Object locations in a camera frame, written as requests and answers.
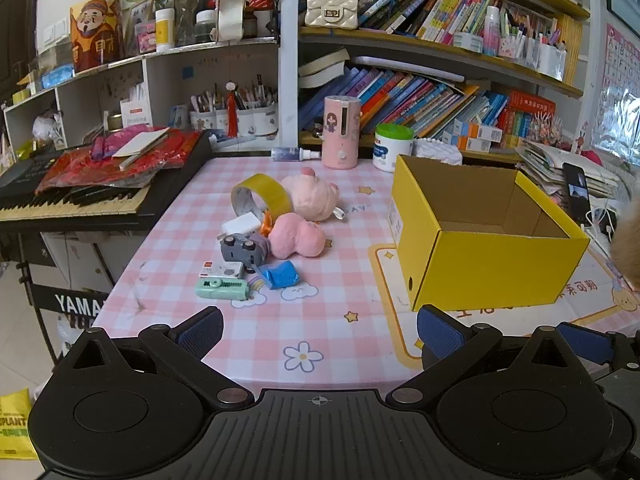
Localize white bottle yellow label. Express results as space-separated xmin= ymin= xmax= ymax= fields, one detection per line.
xmin=155 ymin=7 xmax=176 ymax=51

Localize white pen holder cup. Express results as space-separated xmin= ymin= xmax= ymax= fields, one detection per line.
xmin=190 ymin=107 xmax=217 ymax=133
xmin=215 ymin=106 xmax=254 ymax=136
xmin=252 ymin=104 xmax=279 ymax=136

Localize tan furry object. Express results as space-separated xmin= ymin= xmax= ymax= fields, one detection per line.
xmin=611 ymin=200 xmax=640 ymax=292

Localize red tassel ornament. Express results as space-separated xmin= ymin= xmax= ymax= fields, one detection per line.
xmin=225 ymin=80 xmax=240 ymax=138

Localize white pencil containers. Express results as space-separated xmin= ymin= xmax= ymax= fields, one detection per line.
xmin=500 ymin=10 xmax=568 ymax=81

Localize alphabet wall poster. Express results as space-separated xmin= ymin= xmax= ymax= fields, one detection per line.
xmin=590 ymin=22 xmax=640 ymax=151

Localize pink checked tablecloth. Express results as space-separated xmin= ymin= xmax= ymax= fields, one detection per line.
xmin=92 ymin=155 xmax=640 ymax=396

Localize cream notebook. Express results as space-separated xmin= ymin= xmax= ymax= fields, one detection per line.
xmin=111 ymin=127 xmax=171 ymax=158

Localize yellow cardboard box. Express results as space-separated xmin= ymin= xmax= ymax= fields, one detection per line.
xmin=390 ymin=155 xmax=592 ymax=312

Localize high row of books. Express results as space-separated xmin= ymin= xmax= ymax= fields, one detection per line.
xmin=350 ymin=0 xmax=503 ymax=41

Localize white quilted handbag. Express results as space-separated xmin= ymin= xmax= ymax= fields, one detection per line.
xmin=305 ymin=0 xmax=359 ymax=28

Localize pink plush pig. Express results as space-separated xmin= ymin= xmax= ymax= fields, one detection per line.
xmin=280 ymin=170 xmax=346 ymax=222

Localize white charger plug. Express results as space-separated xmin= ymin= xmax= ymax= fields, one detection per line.
xmin=221 ymin=212 xmax=262 ymax=235

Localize white crumpled tissue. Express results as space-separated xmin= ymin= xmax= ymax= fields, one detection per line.
xmin=415 ymin=137 xmax=463 ymax=165

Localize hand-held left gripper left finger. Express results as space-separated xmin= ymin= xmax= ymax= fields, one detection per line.
xmin=62 ymin=307 xmax=255 ymax=411

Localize dark glass jar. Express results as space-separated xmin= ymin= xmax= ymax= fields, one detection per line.
xmin=194 ymin=10 xmax=217 ymax=43

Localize grey toy car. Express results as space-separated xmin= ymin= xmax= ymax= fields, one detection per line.
xmin=220 ymin=232 xmax=271 ymax=265

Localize black keyboard stand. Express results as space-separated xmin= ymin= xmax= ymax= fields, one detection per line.
xmin=22 ymin=232 xmax=128 ymax=361

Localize white jar green lid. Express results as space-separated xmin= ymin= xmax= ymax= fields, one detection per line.
xmin=372 ymin=124 xmax=415 ymax=173

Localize stack of papers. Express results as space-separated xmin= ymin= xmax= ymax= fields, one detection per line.
xmin=515 ymin=140 xmax=623 ymax=198

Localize yellow plastic bag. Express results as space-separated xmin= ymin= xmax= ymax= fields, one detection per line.
xmin=0 ymin=387 xmax=41 ymax=461

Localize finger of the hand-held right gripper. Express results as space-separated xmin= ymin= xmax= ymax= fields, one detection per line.
xmin=556 ymin=322 xmax=640 ymax=372

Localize pale blue plastic case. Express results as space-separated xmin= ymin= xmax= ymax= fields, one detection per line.
xmin=210 ymin=132 xmax=262 ymax=151

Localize white shelf unit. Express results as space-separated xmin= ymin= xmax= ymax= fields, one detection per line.
xmin=2 ymin=37 xmax=281 ymax=151

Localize blue foil packet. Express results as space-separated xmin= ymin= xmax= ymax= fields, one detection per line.
xmin=256 ymin=261 xmax=301 ymax=290

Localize white tape dispenser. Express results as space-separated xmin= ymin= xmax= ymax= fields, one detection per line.
xmin=215 ymin=0 xmax=247 ymax=42

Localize wooden bookshelf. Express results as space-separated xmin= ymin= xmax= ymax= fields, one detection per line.
xmin=278 ymin=0 xmax=592 ymax=161

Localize pink cartoon humidifier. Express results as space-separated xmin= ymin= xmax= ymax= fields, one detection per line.
xmin=322 ymin=96 xmax=361 ymax=170

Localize white card box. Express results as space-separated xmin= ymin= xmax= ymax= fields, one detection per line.
xmin=120 ymin=100 xmax=153 ymax=128

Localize low row of books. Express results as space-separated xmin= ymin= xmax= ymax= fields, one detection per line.
xmin=300 ymin=65 xmax=557 ymax=151

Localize pink plush toy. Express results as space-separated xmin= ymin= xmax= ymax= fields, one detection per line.
xmin=268 ymin=212 xmax=325 ymax=259

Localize clear spray bottle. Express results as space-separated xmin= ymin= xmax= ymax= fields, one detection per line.
xmin=271 ymin=147 xmax=321 ymax=162

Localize magenta plastic bag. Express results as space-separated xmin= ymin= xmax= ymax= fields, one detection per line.
xmin=90 ymin=127 xmax=151 ymax=158

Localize white cables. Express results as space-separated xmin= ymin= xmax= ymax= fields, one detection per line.
xmin=584 ymin=207 xmax=620 ymax=242

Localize black smartphone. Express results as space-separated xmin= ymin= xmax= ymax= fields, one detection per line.
xmin=562 ymin=162 xmax=593 ymax=226

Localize pink white bottle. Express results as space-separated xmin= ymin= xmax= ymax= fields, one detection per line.
xmin=482 ymin=6 xmax=501 ymax=56

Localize black piano keyboard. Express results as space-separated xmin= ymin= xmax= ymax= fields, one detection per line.
xmin=0 ymin=130 xmax=213 ymax=233

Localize fortune god paper box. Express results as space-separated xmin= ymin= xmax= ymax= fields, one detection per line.
xmin=70 ymin=0 xmax=123 ymax=73

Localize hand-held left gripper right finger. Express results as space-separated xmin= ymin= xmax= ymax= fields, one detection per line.
xmin=389 ymin=304 xmax=580 ymax=410

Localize yellow tape roll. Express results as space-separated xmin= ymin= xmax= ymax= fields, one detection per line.
xmin=231 ymin=172 xmax=292 ymax=217

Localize pile of small medicine boxes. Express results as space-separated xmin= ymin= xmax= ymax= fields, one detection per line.
xmin=444 ymin=119 xmax=503 ymax=154

